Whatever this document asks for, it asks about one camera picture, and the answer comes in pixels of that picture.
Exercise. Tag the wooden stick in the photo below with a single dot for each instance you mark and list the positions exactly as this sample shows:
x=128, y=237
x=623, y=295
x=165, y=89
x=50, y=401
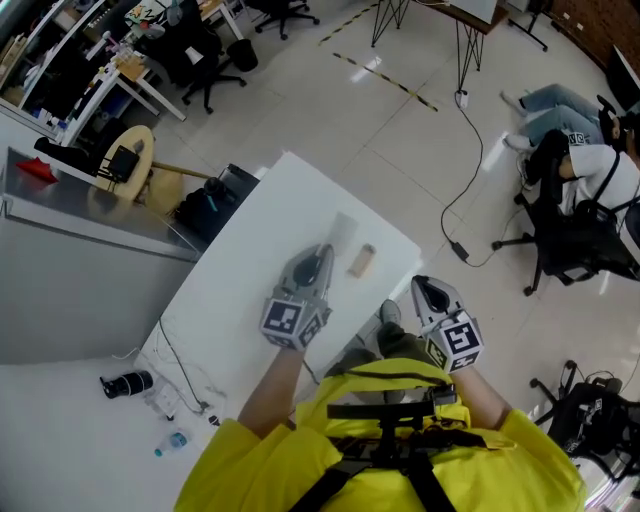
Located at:
x=182, y=171

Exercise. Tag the person's dark green trouser leg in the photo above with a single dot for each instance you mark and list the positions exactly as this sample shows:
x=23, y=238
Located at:
x=400, y=342

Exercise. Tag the red cloth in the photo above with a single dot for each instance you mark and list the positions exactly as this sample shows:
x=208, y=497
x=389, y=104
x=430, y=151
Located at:
x=36, y=169

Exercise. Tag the person's right forearm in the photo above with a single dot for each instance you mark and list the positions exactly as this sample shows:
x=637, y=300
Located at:
x=477, y=400

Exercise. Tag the small black box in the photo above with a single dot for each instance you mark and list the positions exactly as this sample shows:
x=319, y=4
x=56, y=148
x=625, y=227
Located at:
x=122, y=160

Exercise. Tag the person's left forearm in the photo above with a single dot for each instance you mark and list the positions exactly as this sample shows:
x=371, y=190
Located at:
x=272, y=390

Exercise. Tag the black backpack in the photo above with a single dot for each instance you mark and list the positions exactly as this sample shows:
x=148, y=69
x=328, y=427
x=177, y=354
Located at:
x=205, y=212

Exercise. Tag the white desk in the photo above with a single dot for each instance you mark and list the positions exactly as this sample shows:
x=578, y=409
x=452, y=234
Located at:
x=127, y=85

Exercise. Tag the black monitor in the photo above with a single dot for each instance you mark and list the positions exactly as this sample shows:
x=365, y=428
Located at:
x=622, y=75

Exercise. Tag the person's yellow shirt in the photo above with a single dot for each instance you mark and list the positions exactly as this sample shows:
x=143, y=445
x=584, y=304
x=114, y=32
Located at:
x=490, y=470

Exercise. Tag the black chest harness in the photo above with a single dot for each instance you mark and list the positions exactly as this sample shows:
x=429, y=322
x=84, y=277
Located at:
x=400, y=445

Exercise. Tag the white power adapter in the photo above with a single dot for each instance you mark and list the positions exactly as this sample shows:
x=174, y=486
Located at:
x=462, y=98

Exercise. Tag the round wooden table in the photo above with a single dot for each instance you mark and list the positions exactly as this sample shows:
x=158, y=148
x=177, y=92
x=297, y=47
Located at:
x=135, y=137

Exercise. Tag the black power brick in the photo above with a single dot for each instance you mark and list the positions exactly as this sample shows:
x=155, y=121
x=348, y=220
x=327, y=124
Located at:
x=460, y=250

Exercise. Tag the black cylindrical camera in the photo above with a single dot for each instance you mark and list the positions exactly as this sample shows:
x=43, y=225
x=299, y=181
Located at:
x=127, y=384

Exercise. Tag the clear water bottle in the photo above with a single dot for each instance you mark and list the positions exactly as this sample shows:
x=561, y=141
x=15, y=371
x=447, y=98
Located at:
x=172, y=443

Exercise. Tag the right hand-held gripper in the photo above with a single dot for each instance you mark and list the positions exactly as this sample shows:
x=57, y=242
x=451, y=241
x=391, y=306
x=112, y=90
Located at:
x=457, y=342

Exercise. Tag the black trash bin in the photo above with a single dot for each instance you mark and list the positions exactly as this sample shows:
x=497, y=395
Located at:
x=243, y=55

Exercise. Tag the person's grey shoe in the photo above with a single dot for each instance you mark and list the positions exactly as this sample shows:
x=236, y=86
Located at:
x=390, y=311

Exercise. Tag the storage shelf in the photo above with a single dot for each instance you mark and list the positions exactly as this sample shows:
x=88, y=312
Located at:
x=45, y=55

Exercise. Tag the yellow black floor tape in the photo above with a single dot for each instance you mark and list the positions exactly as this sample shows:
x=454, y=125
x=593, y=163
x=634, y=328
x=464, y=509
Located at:
x=387, y=80
x=345, y=22

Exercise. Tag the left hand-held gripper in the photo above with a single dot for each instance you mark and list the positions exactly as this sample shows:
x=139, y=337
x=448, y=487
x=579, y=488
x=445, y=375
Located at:
x=290, y=320

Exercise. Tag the grey steel counter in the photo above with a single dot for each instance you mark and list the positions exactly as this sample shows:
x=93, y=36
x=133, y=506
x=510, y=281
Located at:
x=75, y=240

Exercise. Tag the black stand base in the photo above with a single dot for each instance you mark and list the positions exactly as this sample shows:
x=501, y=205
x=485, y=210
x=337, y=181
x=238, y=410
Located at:
x=530, y=30

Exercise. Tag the black office chair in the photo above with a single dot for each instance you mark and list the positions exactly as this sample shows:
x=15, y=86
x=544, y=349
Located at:
x=595, y=420
x=285, y=12
x=575, y=245
x=200, y=60

